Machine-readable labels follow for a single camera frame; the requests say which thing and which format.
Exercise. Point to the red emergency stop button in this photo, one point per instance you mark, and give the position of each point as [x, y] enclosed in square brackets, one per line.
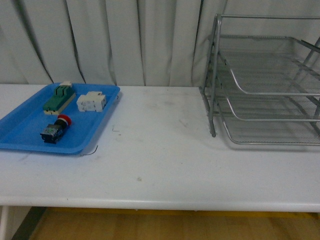
[54, 132]

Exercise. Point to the silver mesh tray rack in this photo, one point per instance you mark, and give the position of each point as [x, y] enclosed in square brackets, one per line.
[264, 88]

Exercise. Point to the white circuit breaker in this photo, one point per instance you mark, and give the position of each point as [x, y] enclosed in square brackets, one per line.
[93, 101]

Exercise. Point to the white curtain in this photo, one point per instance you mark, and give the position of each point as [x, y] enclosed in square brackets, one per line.
[119, 42]

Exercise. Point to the blue plastic tray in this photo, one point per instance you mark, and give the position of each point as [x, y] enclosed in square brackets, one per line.
[21, 128]

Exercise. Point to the green and beige switch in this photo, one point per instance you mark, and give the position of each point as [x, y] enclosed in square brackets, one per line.
[61, 98]

